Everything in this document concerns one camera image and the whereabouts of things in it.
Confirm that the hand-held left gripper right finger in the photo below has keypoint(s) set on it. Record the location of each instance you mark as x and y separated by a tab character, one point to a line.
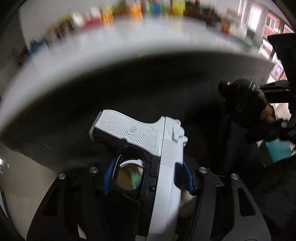
189	183

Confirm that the white toy pistol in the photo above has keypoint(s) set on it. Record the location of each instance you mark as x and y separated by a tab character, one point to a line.
166	162

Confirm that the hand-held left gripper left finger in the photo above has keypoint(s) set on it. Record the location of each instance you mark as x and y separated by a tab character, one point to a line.
106	183

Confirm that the pile of colourful toys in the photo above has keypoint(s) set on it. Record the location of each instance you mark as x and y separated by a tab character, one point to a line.
134	10

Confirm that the window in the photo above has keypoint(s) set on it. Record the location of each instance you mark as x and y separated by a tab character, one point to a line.
266	18

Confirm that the teal box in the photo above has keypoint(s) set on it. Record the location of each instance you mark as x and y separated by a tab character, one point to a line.
278	150

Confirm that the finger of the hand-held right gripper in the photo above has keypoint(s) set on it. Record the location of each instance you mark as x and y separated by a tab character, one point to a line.
275	89
289	129

